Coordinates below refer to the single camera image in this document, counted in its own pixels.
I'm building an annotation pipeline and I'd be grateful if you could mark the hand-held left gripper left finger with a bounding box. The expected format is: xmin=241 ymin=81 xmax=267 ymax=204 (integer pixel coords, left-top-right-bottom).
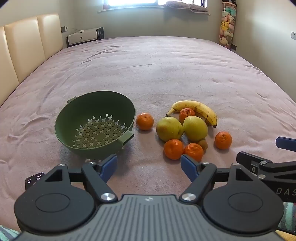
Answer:
xmin=44 ymin=154 xmax=118 ymax=204

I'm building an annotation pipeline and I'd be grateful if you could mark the green apple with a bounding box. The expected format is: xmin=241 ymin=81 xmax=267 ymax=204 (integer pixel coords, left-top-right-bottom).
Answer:
xmin=183 ymin=116 xmax=208 ymax=143

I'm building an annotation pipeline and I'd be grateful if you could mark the hanging plush toy organizer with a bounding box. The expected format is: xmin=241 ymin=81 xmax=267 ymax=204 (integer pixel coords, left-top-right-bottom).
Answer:
xmin=218 ymin=1 xmax=238 ymax=50

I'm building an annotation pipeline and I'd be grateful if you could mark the white nightstand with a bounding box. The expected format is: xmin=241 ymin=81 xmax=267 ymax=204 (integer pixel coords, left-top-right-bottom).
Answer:
xmin=67 ymin=28 xmax=99 ymax=46

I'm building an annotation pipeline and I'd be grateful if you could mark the grey cushion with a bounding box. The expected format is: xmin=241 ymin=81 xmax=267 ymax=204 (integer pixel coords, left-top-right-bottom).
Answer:
xmin=162 ymin=1 xmax=209 ymax=13

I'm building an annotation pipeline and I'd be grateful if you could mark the orange tangerine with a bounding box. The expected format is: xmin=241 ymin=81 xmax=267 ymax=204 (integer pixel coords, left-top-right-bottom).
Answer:
xmin=136 ymin=113 xmax=154 ymax=131
xmin=179 ymin=108 xmax=196 ymax=120
xmin=164 ymin=139 xmax=185 ymax=160
xmin=215 ymin=131 xmax=233 ymax=150
xmin=184 ymin=143 xmax=204 ymax=162

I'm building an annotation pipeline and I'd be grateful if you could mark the yellow banana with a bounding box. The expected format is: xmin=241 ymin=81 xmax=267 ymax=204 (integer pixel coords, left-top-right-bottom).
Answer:
xmin=165 ymin=100 xmax=218 ymax=128

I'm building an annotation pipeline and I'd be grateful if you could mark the brown kiwi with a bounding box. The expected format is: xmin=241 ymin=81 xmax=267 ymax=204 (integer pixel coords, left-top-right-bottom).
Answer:
xmin=196 ymin=139 xmax=208 ymax=151

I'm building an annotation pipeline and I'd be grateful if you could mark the black smartwatch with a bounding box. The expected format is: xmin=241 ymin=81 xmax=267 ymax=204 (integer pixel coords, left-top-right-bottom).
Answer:
xmin=25 ymin=172 xmax=46 ymax=191

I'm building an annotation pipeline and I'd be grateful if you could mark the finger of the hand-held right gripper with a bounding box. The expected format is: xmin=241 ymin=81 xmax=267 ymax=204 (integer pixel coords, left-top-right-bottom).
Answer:
xmin=276 ymin=136 xmax=296 ymax=152
xmin=236 ymin=151 xmax=296 ymax=179

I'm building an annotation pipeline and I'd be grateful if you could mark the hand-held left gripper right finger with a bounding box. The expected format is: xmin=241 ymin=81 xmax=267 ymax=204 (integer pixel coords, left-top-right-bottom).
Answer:
xmin=181 ymin=154 xmax=257 ymax=204

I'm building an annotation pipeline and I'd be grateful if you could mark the cream padded headboard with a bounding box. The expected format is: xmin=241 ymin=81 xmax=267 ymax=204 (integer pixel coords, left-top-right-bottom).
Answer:
xmin=0 ymin=13 xmax=64 ymax=108

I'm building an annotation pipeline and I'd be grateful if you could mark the window sill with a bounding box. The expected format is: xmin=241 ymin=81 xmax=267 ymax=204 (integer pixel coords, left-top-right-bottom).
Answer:
xmin=97 ymin=5 xmax=211 ymax=16

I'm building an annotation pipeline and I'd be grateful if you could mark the green colander bowl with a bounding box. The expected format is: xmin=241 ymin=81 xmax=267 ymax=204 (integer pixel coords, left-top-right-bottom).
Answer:
xmin=55 ymin=91 xmax=136 ymax=155

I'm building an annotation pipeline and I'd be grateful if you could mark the striped cloth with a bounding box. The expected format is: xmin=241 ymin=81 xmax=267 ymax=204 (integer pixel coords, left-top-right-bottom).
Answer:
xmin=276 ymin=201 xmax=296 ymax=241
xmin=0 ymin=224 xmax=21 ymax=241

